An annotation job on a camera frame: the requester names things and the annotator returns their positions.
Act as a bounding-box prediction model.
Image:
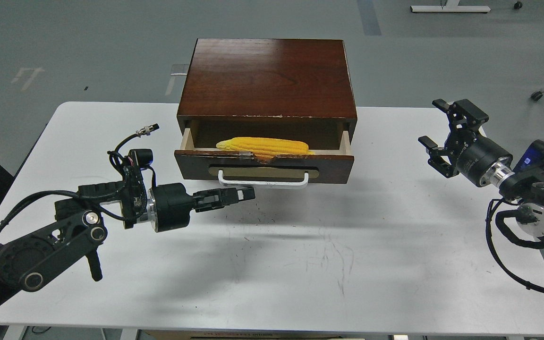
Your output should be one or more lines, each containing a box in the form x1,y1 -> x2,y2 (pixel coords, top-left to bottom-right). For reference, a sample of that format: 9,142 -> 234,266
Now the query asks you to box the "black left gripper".
151,183 -> 255,233

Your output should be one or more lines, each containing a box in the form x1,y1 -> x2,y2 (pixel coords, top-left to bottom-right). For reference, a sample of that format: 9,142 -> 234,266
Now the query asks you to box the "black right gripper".
417,99 -> 512,187

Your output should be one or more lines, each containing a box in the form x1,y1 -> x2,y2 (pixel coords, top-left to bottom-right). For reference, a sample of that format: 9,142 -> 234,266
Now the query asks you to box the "wooden drawer with white handle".
174,120 -> 355,184

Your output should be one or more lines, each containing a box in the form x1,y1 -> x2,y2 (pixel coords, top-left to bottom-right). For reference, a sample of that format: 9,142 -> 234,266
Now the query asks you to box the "yellow corn cob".
215,137 -> 315,161

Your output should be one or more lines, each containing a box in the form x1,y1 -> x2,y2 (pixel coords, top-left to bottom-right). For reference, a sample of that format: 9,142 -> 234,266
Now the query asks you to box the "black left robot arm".
0,124 -> 255,306

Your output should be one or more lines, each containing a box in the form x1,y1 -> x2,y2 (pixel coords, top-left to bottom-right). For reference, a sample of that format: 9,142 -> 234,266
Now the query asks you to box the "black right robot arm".
418,99 -> 544,249

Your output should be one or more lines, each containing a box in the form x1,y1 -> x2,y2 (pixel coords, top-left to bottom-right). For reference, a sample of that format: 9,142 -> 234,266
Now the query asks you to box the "dark wooden drawer cabinet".
177,38 -> 357,136

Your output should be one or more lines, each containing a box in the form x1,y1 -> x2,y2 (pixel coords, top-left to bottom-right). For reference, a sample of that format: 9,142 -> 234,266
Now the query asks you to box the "white table leg base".
409,0 -> 492,13

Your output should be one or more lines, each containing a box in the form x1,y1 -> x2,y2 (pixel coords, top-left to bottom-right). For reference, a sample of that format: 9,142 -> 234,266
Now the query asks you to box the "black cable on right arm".
484,198 -> 544,298

